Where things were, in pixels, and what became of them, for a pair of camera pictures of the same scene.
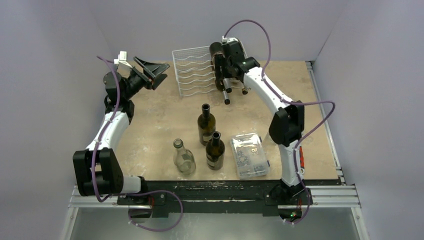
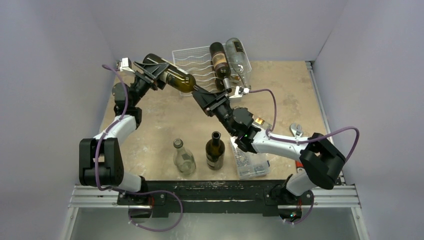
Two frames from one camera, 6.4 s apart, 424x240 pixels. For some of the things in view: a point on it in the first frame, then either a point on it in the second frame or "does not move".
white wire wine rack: x=195 y=70 does not move
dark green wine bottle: x=206 y=125 → x=174 y=76
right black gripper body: x=222 y=70 → x=216 y=103
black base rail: x=251 y=198 does not move
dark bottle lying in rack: x=219 y=83 does not move
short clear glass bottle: x=183 y=159 does not move
